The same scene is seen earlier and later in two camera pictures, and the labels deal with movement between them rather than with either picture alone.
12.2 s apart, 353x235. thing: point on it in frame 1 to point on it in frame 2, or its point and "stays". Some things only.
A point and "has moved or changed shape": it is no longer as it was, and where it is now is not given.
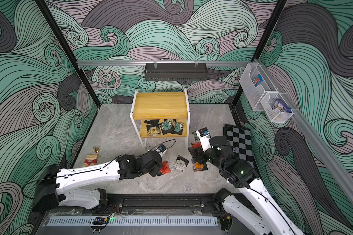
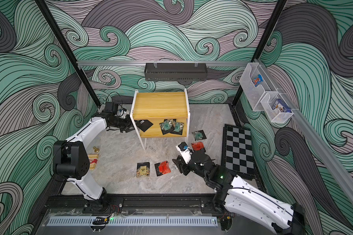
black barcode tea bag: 154,123 to 143,124
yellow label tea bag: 153,130 has moved or changed shape
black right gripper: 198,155 to 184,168
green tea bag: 178,128 stays
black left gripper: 157,168 to 130,124
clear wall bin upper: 256,83 stays
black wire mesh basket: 176,71 stays
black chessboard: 240,138 stays
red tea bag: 196,145 stays
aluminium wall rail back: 163,63 stays
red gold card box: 90,160 stays
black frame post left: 41,4 stays
